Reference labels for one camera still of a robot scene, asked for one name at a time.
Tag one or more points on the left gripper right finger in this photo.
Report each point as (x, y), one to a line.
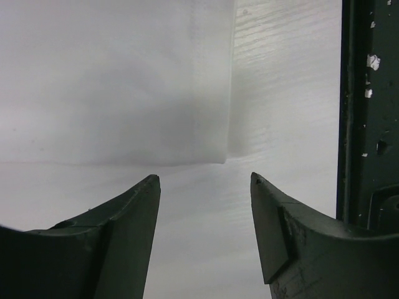
(307, 254)

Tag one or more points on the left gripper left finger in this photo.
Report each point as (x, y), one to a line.
(102, 253)

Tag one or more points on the white t shirt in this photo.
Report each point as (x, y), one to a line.
(116, 82)

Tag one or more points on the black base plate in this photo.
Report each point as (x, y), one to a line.
(367, 178)

